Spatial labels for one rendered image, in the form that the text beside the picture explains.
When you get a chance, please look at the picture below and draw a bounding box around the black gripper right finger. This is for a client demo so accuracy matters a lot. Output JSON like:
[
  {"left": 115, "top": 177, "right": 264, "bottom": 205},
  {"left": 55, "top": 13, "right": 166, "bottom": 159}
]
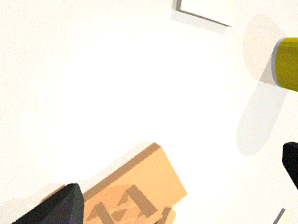
[{"left": 282, "top": 141, "right": 298, "bottom": 189}]

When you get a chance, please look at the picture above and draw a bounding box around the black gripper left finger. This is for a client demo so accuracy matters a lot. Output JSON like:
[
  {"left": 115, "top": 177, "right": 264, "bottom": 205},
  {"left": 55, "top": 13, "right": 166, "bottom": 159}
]
[{"left": 13, "top": 183, "right": 85, "bottom": 224}]

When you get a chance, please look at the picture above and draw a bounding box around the yellow cup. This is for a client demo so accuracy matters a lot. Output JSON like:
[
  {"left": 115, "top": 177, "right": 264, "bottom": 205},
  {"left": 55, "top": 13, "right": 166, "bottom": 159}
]
[{"left": 271, "top": 37, "right": 298, "bottom": 92}]

